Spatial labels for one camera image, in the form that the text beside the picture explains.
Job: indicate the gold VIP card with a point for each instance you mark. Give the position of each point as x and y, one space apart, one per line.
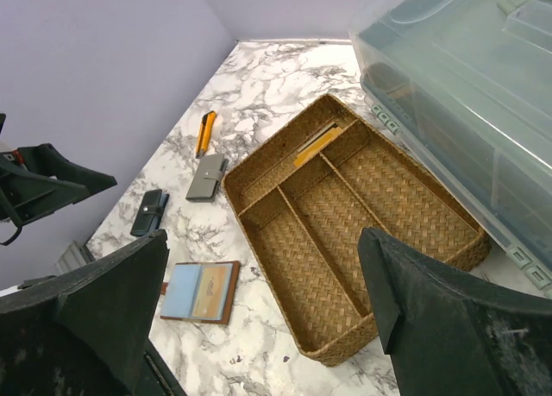
212 291

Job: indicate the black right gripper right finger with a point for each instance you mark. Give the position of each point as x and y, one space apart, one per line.
449 332

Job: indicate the grey card holder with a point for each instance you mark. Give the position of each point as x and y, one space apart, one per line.
207 178

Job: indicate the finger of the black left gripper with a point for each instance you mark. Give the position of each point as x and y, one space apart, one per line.
37 181

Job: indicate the woven wicker divided tray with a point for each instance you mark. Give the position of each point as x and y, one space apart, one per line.
304 223

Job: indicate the black card holder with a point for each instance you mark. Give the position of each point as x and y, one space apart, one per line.
150 212

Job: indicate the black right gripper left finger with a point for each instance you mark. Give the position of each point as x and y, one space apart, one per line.
86 332

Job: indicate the brown open card holder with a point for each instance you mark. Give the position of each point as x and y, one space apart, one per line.
180 292

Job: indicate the yellow cards in tray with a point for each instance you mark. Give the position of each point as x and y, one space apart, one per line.
314 144

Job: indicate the orange utility knife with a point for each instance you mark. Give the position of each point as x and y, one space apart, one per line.
204 133

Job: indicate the clear green plastic toolbox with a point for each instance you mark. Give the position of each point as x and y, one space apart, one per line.
466 86

